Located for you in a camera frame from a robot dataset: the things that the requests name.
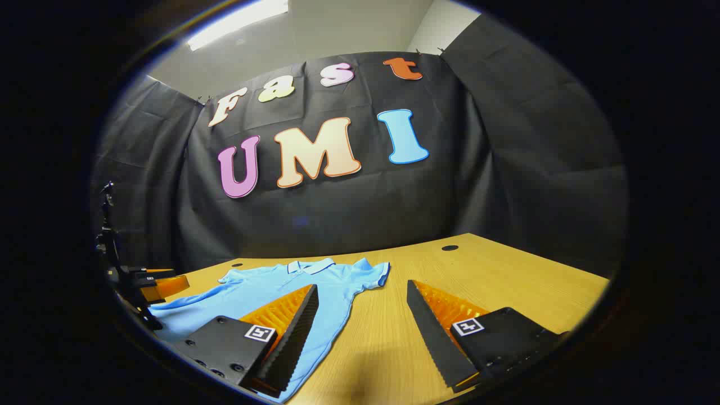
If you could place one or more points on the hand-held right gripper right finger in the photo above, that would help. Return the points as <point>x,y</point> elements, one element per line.
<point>436,337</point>

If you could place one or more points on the light blue T-shirt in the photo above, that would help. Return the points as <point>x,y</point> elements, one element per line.
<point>337,281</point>

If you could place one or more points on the ceiling light panel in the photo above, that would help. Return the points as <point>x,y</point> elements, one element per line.
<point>236,22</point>

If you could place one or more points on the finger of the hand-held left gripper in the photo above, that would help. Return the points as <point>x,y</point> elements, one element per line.
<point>166,288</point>

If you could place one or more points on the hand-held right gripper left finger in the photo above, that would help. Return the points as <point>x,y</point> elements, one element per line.
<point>292,337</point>

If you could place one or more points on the black backdrop cloth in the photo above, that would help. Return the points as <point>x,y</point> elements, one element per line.
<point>365,208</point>

